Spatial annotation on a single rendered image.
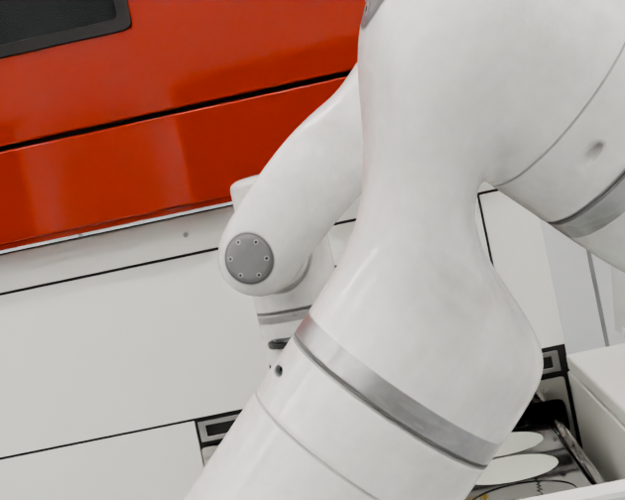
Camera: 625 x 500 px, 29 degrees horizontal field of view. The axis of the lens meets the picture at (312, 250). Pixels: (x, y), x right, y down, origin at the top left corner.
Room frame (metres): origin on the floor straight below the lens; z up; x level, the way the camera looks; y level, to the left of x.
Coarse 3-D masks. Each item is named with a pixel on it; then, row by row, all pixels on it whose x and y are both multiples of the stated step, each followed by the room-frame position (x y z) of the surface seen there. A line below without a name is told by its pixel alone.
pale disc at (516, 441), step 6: (522, 432) 1.35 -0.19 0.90; (528, 432) 1.34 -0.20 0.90; (510, 438) 1.33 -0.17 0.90; (516, 438) 1.32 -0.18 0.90; (522, 438) 1.32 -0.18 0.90; (528, 438) 1.31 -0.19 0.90; (534, 438) 1.31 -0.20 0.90; (540, 438) 1.30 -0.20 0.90; (504, 444) 1.31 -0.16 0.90; (510, 444) 1.30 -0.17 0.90; (516, 444) 1.30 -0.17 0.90; (522, 444) 1.29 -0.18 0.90; (528, 444) 1.29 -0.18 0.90; (534, 444) 1.28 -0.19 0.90; (498, 450) 1.29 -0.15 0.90; (504, 450) 1.28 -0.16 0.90; (510, 450) 1.28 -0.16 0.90; (516, 450) 1.27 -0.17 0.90
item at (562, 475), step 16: (512, 432) 1.36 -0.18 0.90; (544, 432) 1.33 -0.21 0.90; (528, 448) 1.27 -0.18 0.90; (544, 448) 1.25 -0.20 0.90; (560, 448) 1.24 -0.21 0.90; (560, 464) 1.18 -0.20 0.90; (576, 464) 1.17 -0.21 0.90; (528, 480) 1.15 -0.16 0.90; (544, 480) 1.14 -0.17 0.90; (560, 480) 1.13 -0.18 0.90; (576, 480) 1.11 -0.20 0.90; (480, 496) 1.13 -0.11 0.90; (496, 496) 1.12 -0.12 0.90; (512, 496) 1.11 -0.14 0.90; (528, 496) 1.10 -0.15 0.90
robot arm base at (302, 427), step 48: (288, 384) 0.58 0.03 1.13; (336, 384) 0.57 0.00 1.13; (240, 432) 0.60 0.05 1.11; (288, 432) 0.57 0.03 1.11; (336, 432) 0.56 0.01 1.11; (384, 432) 0.56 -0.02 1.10; (240, 480) 0.58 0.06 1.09; (288, 480) 0.56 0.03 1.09; (336, 480) 0.56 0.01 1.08; (384, 480) 0.56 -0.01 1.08; (432, 480) 0.56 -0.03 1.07
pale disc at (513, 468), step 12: (516, 456) 1.25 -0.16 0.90; (528, 456) 1.24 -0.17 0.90; (540, 456) 1.23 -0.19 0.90; (552, 456) 1.22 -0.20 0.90; (492, 468) 1.22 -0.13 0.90; (504, 468) 1.21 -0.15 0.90; (516, 468) 1.20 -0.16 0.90; (528, 468) 1.19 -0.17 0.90; (540, 468) 1.18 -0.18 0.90; (552, 468) 1.17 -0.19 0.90; (480, 480) 1.18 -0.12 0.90; (492, 480) 1.18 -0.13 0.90; (504, 480) 1.17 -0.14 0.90; (516, 480) 1.16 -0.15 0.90
